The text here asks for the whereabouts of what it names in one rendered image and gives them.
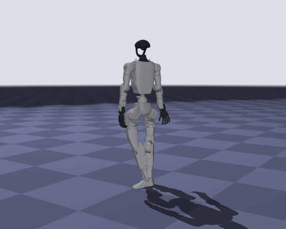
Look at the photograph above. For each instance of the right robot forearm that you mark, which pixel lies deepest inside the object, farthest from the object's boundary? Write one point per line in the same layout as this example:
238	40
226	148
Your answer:
159	96

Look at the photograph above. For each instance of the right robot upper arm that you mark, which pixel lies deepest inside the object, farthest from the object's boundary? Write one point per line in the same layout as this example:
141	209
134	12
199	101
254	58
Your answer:
157	78

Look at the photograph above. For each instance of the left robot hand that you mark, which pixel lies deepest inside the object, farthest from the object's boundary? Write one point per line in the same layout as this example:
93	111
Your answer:
121	118

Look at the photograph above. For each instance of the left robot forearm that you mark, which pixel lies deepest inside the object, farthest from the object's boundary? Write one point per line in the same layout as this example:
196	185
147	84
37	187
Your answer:
123	96

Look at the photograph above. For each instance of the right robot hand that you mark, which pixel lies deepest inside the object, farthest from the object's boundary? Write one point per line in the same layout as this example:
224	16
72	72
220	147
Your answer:
164	115

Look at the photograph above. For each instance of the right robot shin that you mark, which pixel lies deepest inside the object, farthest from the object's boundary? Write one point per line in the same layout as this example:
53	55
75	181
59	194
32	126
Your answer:
150	160

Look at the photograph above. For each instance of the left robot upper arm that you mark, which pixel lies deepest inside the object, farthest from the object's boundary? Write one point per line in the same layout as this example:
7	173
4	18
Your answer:
128	68

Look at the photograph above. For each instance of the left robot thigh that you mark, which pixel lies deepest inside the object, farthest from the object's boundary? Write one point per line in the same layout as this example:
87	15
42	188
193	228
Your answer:
132	130

